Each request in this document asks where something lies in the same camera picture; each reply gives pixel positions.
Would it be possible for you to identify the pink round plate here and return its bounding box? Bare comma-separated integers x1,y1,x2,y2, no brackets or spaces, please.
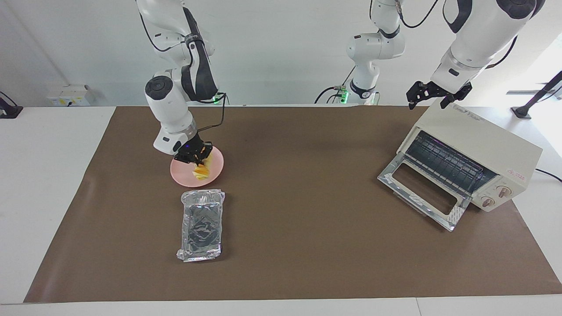
170,147,224,188

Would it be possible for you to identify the glass toaster oven door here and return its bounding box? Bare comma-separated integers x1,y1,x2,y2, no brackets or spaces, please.
378,154,472,232

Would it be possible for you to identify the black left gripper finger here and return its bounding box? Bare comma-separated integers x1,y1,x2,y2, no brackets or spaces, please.
440,83,473,109
406,81,427,110

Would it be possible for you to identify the aluminium foil tray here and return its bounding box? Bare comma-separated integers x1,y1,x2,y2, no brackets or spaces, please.
177,189,226,262

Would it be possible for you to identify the metal oven rack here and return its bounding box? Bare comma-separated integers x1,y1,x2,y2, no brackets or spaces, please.
404,130,499,194

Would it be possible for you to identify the small black stand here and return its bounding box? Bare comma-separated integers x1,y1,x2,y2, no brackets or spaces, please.
0,91,23,119

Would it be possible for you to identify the black left base cable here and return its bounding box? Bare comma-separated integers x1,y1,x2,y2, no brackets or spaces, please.
314,66,357,104

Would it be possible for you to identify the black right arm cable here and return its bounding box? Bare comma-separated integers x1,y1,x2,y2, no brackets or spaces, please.
138,13,227,133

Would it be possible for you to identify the black oven power cable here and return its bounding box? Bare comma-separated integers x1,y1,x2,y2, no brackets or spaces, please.
535,169,562,183

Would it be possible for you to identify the brown table mat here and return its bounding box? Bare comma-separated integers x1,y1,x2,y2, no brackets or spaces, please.
23,105,562,303

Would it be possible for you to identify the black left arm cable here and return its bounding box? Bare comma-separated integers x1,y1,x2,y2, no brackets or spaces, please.
397,0,519,70

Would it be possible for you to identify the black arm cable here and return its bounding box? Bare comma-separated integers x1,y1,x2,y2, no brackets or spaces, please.
397,0,519,70
138,13,227,133

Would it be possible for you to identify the black tripod stand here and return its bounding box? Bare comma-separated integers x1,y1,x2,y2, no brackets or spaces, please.
511,70,562,120

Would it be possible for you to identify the golden bread loaf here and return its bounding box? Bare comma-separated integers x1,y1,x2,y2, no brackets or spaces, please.
192,154,213,180

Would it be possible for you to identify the cream toaster oven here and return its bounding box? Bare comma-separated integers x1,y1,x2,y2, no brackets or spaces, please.
396,99,543,212

